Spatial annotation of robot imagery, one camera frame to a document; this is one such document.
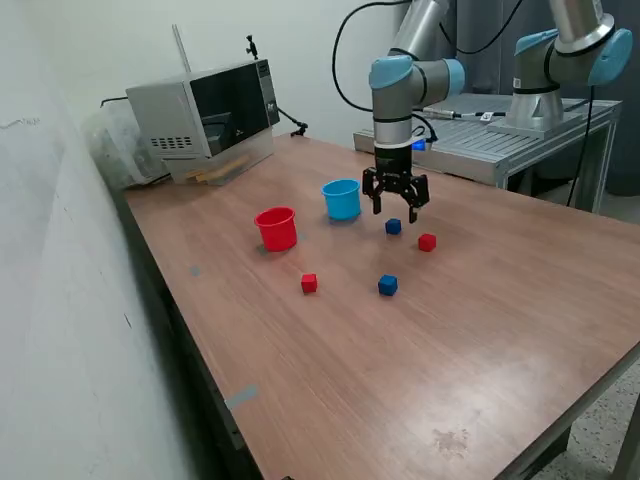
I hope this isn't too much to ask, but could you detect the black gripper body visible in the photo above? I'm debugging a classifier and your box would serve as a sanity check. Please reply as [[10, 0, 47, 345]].
[[373, 143, 415, 184]]

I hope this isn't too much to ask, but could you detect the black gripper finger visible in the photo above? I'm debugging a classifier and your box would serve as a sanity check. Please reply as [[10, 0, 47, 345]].
[[362, 167, 389, 215], [399, 172, 430, 225]]

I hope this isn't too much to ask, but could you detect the aluminium robot base platform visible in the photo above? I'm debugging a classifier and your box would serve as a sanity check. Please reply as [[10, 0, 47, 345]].
[[353, 92, 624, 215]]

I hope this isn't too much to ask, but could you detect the blue plastic cup bin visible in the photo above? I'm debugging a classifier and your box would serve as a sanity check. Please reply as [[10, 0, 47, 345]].
[[320, 178, 362, 222]]

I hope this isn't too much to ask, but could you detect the red plastic cup bin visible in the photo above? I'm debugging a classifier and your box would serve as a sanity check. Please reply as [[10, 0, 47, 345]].
[[253, 206, 299, 253]]

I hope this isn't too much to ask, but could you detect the clear acrylic stand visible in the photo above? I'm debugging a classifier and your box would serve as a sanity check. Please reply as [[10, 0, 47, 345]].
[[162, 134, 276, 187]]

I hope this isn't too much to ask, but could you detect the light wooden strip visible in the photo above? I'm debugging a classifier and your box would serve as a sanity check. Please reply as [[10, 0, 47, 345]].
[[185, 155, 251, 180], [195, 167, 236, 184]]

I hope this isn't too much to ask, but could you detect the silver microwave oven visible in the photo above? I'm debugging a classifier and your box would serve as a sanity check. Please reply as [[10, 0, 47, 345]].
[[124, 58, 281, 162]]

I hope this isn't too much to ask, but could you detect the white rod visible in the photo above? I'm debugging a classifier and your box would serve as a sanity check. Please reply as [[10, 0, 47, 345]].
[[171, 23, 193, 74]]

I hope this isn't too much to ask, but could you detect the long grey tape strip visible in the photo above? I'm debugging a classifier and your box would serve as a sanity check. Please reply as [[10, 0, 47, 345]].
[[224, 384, 260, 411]]

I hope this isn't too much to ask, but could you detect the clear plastic storage box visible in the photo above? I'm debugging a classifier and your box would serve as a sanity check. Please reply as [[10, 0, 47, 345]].
[[82, 97, 171, 191]]

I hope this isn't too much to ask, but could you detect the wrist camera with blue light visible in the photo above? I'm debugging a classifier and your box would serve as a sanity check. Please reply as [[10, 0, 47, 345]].
[[412, 127, 439, 154]]

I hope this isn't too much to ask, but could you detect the black power cable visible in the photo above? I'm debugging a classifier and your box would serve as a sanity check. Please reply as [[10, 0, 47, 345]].
[[567, 84, 597, 207]]

